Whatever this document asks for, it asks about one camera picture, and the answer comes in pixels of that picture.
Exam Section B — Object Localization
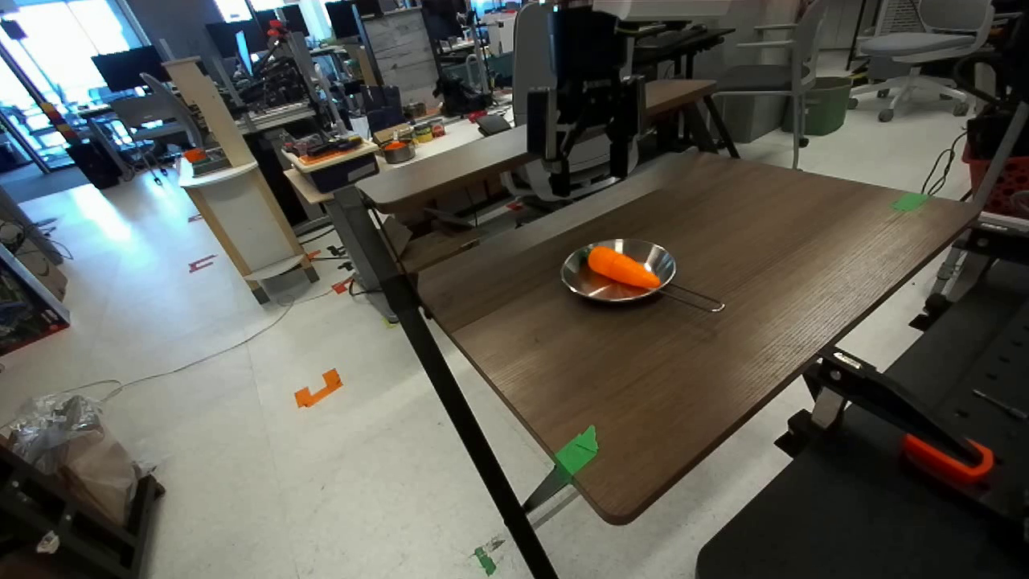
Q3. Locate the white pedestal cabinet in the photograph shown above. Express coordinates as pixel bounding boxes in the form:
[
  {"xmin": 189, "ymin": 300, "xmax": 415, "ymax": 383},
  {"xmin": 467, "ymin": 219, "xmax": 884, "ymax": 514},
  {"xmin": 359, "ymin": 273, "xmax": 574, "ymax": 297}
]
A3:
[{"xmin": 174, "ymin": 158, "xmax": 318, "ymax": 302}]

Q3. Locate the green waste bin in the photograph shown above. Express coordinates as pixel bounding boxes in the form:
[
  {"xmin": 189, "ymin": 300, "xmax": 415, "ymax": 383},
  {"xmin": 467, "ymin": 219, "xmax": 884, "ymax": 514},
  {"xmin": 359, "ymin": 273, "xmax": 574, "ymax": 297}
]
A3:
[{"xmin": 799, "ymin": 72, "xmax": 855, "ymax": 138}]

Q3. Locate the clear plastic bag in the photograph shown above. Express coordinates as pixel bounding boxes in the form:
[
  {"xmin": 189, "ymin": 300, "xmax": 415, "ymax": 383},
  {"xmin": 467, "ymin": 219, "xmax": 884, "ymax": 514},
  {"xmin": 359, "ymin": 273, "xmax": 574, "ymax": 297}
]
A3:
[{"xmin": 4, "ymin": 392, "xmax": 143, "ymax": 527}]

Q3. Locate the orange floor marker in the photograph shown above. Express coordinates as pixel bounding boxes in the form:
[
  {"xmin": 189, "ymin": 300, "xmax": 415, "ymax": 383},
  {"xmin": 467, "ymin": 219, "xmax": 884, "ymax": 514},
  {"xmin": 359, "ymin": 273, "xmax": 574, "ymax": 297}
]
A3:
[{"xmin": 294, "ymin": 368, "xmax": 346, "ymax": 413}]

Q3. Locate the grey storage bin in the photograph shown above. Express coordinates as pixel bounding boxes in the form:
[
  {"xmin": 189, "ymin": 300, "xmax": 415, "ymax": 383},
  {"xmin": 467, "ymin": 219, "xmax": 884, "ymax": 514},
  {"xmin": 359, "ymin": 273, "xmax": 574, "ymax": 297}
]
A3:
[{"xmin": 703, "ymin": 61, "xmax": 800, "ymax": 146}]

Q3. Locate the black low shelf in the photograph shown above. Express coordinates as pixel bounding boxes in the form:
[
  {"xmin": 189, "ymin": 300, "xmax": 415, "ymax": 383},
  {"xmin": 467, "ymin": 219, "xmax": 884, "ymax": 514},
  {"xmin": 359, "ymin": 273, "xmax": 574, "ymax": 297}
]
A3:
[{"xmin": 0, "ymin": 443, "xmax": 169, "ymax": 579}]

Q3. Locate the black computer monitor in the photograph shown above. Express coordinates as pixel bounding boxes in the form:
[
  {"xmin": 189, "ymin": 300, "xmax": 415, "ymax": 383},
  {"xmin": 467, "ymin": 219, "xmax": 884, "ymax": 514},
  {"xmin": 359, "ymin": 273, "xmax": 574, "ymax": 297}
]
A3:
[{"xmin": 89, "ymin": 41, "xmax": 169, "ymax": 95}]

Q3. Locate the gridded whiteboard panel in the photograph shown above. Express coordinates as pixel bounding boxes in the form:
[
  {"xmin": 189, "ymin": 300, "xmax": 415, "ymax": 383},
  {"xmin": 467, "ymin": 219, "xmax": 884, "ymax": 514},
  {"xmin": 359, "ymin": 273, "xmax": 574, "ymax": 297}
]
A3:
[{"xmin": 359, "ymin": 8, "xmax": 443, "ymax": 110}]

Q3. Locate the orange carrot plushie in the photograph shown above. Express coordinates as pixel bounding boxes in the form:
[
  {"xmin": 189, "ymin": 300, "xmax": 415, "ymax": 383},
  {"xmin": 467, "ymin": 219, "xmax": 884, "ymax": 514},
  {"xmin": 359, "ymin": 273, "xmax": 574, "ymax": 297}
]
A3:
[{"xmin": 584, "ymin": 243, "xmax": 665, "ymax": 297}]

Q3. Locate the silver metal frying pan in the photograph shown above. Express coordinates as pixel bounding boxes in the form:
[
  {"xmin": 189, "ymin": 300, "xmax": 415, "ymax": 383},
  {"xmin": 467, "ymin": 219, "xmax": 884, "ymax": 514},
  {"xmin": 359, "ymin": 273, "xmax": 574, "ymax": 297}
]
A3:
[{"xmin": 555, "ymin": 236, "xmax": 729, "ymax": 318}]

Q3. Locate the long wooden bench table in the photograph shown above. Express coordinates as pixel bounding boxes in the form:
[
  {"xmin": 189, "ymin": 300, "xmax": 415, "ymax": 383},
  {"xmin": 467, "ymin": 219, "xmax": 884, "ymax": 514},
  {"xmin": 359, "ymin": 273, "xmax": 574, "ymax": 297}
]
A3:
[{"xmin": 352, "ymin": 79, "xmax": 721, "ymax": 214}]

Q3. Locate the white work table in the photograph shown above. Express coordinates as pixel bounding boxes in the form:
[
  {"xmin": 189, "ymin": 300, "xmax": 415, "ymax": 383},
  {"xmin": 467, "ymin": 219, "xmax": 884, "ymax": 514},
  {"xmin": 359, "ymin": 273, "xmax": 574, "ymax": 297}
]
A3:
[{"xmin": 281, "ymin": 112, "xmax": 490, "ymax": 208}]

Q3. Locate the white floor cable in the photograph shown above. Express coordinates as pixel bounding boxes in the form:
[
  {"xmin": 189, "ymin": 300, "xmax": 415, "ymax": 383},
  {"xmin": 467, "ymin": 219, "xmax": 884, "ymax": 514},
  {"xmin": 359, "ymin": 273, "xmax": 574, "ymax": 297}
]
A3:
[{"xmin": 41, "ymin": 300, "xmax": 315, "ymax": 407}]

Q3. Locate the white office chair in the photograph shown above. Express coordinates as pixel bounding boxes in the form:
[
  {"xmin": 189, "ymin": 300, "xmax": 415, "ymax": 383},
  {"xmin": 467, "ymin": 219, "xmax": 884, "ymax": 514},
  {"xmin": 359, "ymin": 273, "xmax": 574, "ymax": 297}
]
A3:
[{"xmin": 855, "ymin": 0, "xmax": 1000, "ymax": 122}]

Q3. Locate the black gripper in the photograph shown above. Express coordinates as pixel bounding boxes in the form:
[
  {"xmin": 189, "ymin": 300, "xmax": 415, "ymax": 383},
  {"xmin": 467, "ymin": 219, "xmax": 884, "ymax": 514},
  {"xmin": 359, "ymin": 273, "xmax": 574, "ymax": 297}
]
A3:
[{"xmin": 524, "ymin": 5, "xmax": 649, "ymax": 200}]

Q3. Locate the black tray wooden lid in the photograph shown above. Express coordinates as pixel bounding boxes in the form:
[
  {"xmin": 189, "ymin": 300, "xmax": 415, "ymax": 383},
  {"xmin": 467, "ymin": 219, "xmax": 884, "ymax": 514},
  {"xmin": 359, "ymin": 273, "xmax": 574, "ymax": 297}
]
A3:
[{"xmin": 284, "ymin": 133, "xmax": 383, "ymax": 196}]

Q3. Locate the pale upright board panel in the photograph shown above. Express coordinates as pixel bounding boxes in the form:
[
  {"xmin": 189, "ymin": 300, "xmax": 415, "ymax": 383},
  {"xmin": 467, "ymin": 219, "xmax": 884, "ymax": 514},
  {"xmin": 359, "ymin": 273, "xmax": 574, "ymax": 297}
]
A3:
[{"xmin": 163, "ymin": 54, "xmax": 257, "ymax": 173}]

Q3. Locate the black clamp orange handle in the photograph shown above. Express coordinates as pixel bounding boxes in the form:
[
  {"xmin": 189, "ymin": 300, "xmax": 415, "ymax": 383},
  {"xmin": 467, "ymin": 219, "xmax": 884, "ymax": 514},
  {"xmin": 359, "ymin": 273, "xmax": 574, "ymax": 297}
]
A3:
[{"xmin": 776, "ymin": 349, "xmax": 1000, "ymax": 493}]

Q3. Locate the green tape strip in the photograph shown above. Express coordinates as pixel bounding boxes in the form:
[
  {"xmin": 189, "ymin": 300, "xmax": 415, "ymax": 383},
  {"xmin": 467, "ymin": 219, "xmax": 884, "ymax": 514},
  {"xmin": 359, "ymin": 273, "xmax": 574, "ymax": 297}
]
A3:
[{"xmin": 551, "ymin": 421, "xmax": 604, "ymax": 480}]

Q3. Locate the black perforated breadboard plate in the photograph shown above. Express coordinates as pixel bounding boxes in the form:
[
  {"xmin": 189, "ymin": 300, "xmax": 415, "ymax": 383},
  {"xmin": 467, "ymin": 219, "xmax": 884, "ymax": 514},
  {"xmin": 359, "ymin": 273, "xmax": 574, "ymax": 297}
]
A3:
[{"xmin": 694, "ymin": 254, "xmax": 1029, "ymax": 579}]

